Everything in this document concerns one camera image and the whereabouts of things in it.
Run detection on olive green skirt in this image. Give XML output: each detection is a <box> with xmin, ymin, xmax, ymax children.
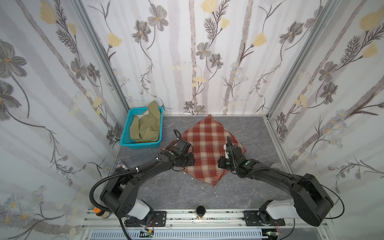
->
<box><xmin>130</xmin><ymin>101</ymin><xmax>161</xmax><ymax>143</ymax></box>

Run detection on red plaid wool skirt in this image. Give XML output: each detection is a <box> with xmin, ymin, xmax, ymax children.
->
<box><xmin>163</xmin><ymin>113</ymin><xmax>247</xmax><ymax>187</ymax></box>

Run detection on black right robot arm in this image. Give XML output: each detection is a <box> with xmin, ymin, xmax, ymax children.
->
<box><xmin>218</xmin><ymin>137</ymin><xmax>335</xmax><ymax>227</ymax></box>

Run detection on black knob jar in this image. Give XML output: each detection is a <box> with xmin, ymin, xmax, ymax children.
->
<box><xmin>195</xmin><ymin>206</ymin><xmax>207</xmax><ymax>219</ymax></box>

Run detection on aluminium front rail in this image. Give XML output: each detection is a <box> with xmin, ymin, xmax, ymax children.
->
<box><xmin>80</xmin><ymin>209</ymin><xmax>334</xmax><ymax>240</ymax></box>

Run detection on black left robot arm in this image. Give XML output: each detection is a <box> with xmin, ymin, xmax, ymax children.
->
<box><xmin>89</xmin><ymin>139</ymin><xmax>196</xmax><ymax>226</ymax></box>

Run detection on clear tape roll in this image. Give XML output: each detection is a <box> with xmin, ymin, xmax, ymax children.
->
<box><xmin>271</xmin><ymin>163</ymin><xmax>288</xmax><ymax>173</ymax></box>

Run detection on teal plastic basket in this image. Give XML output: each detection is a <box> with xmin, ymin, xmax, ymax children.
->
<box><xmin>120</xmin><ymin>107</ymin><xmax>164</xmax><ymax>150</ymax></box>

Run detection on orange capped bottle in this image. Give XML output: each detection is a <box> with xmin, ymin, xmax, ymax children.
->
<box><xmin>94</xmin><ymin>207</ymin><xmax>111</xmax><ymax>219</ymax></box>

